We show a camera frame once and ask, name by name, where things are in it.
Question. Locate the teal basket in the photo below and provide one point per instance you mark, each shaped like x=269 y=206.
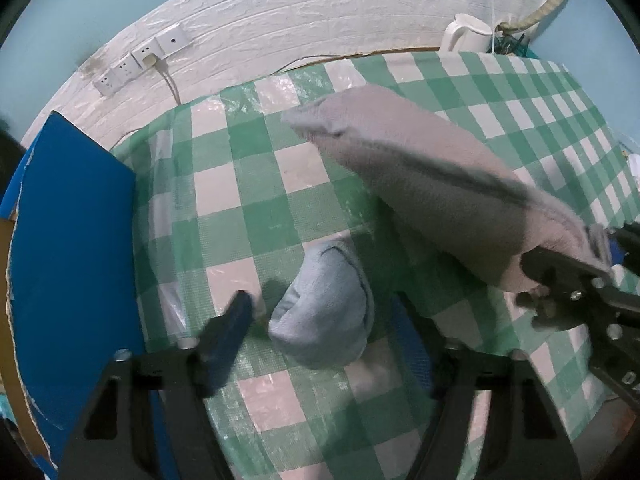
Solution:
x=515 y=45

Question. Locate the grey towel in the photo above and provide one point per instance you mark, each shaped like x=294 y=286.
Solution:
x=425 y=185

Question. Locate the white electric kettle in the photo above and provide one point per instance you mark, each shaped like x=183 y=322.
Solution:
x=462 y=35

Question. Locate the white wall socket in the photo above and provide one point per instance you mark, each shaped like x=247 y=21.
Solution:
x=125 y=67
x=145 y=56
x=107 y=81
x=172 y=40

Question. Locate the blue cardboard box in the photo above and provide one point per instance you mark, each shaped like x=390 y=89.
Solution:
x=75 y=220

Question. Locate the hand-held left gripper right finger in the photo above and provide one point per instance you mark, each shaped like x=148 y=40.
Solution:
x=417 y=345

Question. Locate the green checkered tablecloth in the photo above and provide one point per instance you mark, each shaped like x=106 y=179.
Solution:
x=240 y=200

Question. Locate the white plug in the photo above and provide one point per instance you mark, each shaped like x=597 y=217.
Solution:
x=149 y=61

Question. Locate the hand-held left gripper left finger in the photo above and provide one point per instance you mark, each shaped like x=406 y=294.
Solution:
x=234 y=325

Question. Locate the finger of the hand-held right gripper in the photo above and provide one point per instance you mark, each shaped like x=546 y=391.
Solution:
x=627 y=245
x=560 y=270

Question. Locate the light blue cloth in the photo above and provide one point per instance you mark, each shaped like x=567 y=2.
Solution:
x=320 y=310

